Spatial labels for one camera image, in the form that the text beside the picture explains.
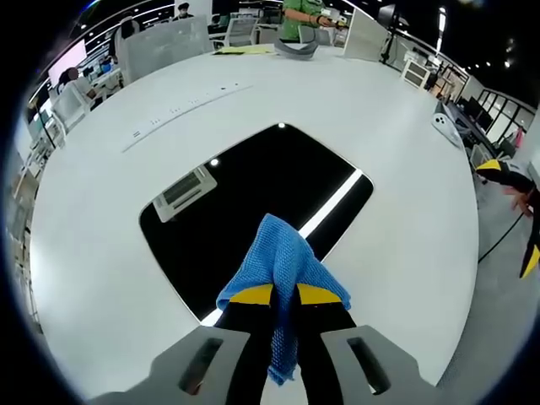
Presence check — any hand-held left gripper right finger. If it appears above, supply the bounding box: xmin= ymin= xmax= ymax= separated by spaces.
xmin=294 ymin=283 xmax=423 ymax=405

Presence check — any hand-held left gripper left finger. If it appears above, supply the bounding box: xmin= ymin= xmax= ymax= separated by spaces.
xmin=88 ymin=283 xmax=276 ymax=405

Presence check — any blue cleaning cloth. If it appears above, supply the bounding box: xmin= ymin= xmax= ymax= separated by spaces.
xmin=215 ymin=213 xmax=352 ymax=387

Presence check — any black mirror with white frame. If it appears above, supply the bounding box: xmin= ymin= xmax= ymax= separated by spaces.
xmin=138 ymin=121 xmax=375 ymax=328

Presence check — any person's right hand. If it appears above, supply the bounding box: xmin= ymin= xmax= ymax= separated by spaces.
xmin=504 ymin=185 xmax=535 ymax=219

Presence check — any white cabinet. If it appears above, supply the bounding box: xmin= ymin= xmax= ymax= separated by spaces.
xmin=400 ymin=57 xmax=431 ymax=89

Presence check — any straight ceiling light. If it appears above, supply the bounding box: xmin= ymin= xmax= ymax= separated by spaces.
xmin=436 ymin=6 xmax=447 ymax=54

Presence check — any black light stand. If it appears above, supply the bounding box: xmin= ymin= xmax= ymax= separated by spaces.
xmin=377 ymin=3 xmax=408 ymax=67

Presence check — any white partition panel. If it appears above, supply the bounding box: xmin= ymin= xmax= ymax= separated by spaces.
xmin=342 ymin=8 xmax=389 ymax=60

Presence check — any grey curved headband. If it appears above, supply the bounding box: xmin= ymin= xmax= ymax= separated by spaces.
xmin=273 ymin=36 xmax=320 ymax=62

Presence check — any white recessed socket strip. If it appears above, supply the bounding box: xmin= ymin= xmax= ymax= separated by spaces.
xmin=121 ymin=82 xmax=254 ymax=154

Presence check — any yellow paper pad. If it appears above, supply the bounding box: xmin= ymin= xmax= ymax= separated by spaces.
xmin=210 ymin=45 xmax=275 ymax=55

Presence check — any grey desk partition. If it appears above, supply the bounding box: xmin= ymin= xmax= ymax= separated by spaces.
xmin=126 ymin=15 xmax=212 ymax=85

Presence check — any black cable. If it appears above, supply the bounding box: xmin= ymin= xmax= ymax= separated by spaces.
xmin=478 ymin=213 xmax=524 ymax=263

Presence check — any pale wall screen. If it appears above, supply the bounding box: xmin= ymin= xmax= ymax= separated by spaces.
xmin=46 ymin=40 xmax=88 ymax=88

